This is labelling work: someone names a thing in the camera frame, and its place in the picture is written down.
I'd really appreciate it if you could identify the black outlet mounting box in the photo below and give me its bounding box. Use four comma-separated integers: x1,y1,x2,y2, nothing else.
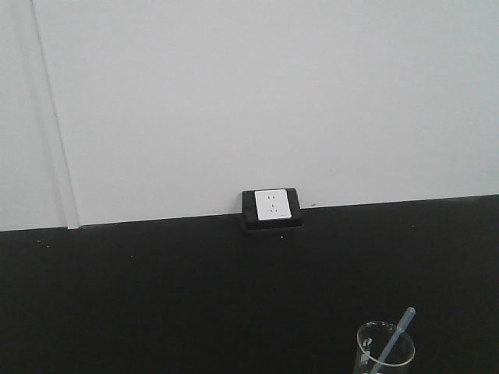
242,188,303,231

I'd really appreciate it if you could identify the clear glass beaker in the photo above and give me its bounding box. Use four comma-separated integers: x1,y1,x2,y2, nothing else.
352,321,416,373

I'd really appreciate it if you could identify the white wall power outlet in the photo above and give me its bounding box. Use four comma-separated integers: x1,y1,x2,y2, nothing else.
254,189,292,221

